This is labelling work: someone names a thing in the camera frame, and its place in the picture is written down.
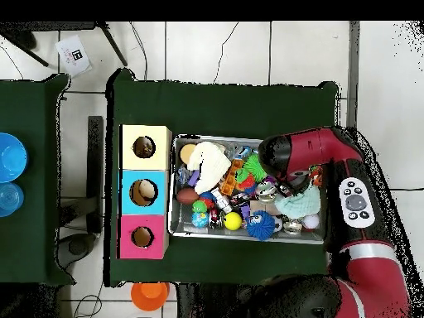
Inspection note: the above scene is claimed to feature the crushed silver can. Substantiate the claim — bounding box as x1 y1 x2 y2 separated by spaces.
256 180 278 203

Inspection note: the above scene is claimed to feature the blue fuzzy ball with eyes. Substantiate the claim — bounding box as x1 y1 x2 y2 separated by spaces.
246 210 277 242

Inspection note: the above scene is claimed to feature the white printed card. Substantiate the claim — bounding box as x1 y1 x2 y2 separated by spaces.
54 34 93 79

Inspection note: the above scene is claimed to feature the small globe ball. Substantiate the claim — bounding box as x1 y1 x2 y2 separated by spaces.
191 211 210 229

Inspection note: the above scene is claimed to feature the orange plastic cone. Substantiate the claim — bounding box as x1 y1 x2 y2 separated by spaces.
130 282 171 312

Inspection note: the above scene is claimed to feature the cream knitted cloth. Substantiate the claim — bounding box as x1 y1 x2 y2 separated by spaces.
185 141 232 195

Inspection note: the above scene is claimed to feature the white baseball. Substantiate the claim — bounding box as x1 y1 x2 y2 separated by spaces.
301 213 320 230

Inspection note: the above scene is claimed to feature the black tripod stand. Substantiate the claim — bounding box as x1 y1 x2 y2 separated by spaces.
0 22 128 67

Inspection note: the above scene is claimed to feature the translucent blue plastic cup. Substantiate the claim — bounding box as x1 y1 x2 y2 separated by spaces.
0 181 25 219

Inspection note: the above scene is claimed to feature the grey round base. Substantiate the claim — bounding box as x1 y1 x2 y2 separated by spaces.
55 233 97 269

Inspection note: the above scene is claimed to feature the yellow ball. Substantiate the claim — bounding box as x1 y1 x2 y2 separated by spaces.
224 211 243 231

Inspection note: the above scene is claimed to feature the orange plastic block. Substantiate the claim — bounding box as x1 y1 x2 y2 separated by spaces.
219 158 244 196

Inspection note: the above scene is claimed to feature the tiger plush toy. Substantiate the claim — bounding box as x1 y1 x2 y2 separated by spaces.
309 165 325 186

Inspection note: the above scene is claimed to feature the dark green tablecloth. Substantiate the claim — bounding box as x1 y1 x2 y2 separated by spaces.
104 67 340 287

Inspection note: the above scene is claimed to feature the blue plastic bowl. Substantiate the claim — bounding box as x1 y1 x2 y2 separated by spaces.
0 132 30 184

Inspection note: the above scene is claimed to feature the green cloth covered side table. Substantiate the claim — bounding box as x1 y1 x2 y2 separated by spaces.
0 73 75 287

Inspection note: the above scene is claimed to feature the mint knitted cloth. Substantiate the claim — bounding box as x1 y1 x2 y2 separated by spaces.
274 183 321 219

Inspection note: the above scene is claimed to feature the shallow wire mesh bin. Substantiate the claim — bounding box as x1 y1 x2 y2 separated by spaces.
166 133 329 246

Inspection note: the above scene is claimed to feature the green spiky rubber ball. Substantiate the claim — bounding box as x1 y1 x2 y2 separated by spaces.
243 152 267 182

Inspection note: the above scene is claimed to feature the brown toy football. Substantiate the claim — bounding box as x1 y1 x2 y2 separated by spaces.
176 187 200 205

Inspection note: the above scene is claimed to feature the black flat panel stand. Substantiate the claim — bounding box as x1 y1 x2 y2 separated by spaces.
86 115 104 234

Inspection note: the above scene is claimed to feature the wooden box with three holes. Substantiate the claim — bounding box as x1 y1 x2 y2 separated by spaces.
118 123 173 260

